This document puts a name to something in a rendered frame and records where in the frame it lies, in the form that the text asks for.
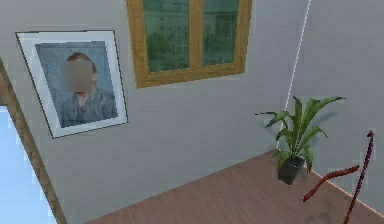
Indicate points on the wooden framed window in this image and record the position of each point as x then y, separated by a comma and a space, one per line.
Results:
190, 36

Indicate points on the white framed portrait picture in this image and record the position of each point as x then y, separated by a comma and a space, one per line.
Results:
80, 83

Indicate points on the dark red thin-stemmed stand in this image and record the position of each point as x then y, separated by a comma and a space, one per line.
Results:
361, 173

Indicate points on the green plant in black pot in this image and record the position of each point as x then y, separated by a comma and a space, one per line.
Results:
295, 140

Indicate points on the wooden framed glass door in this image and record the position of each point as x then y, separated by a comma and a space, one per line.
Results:
16, 173

